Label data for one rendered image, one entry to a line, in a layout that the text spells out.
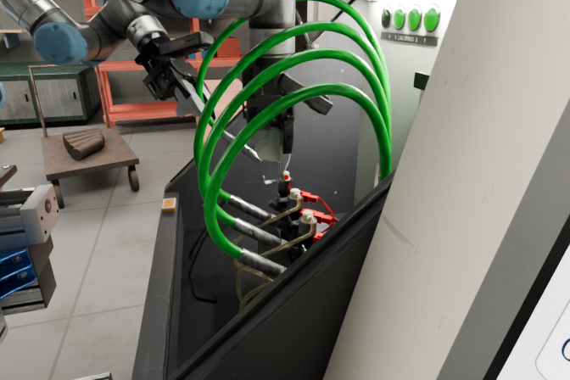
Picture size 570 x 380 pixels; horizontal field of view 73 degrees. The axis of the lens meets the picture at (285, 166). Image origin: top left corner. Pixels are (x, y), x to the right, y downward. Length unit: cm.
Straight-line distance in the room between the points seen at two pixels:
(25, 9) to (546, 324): 84
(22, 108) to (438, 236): 577
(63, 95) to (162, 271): 509
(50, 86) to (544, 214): 568
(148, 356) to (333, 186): 70
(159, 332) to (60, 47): 52
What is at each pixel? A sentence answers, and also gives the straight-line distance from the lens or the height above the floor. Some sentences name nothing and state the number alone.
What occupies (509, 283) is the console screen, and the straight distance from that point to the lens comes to 26.
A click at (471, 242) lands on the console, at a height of 124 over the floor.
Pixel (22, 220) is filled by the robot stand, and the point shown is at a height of 97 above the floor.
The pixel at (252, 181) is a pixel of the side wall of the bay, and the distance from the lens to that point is 106.
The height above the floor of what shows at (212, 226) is 115.
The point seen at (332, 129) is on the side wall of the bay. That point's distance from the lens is 106.
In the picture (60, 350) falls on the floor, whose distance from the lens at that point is 213.
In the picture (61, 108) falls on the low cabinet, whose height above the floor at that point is 25.
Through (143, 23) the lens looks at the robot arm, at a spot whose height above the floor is 137.
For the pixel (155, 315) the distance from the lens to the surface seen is 67.
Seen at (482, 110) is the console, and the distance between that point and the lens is 30.
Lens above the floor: 139
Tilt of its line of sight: 22 degrees down
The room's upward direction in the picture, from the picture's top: straight up
